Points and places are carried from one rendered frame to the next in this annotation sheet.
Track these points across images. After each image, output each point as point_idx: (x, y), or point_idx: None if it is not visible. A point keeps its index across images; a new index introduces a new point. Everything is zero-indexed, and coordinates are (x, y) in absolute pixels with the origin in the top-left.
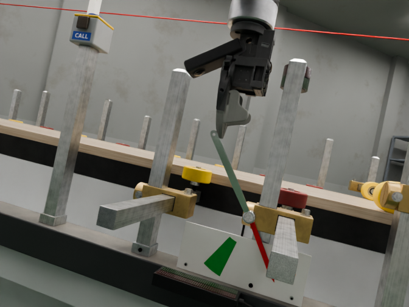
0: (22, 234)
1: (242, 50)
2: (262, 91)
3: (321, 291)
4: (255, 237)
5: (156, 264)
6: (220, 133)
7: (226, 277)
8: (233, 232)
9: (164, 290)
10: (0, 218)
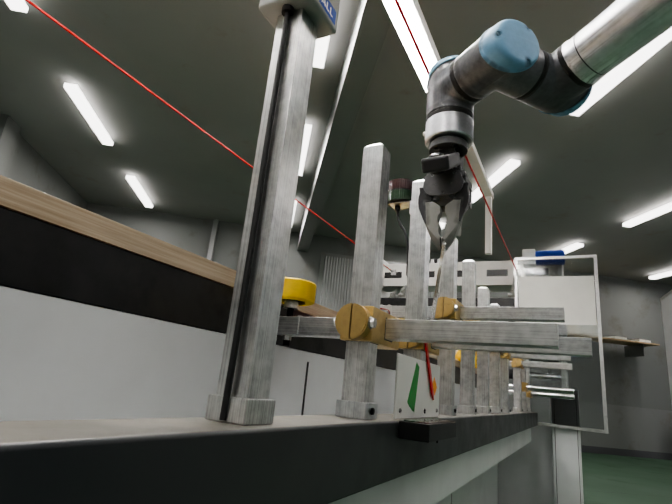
0: (237, 476)
1: (456, 166)
2: None
3: None
4: (427, 358)
5: (394, 422)
6: (450, 245)
7: (416, 410)
8: (299, 376)
9: (400, 455)
10: (166, 460)
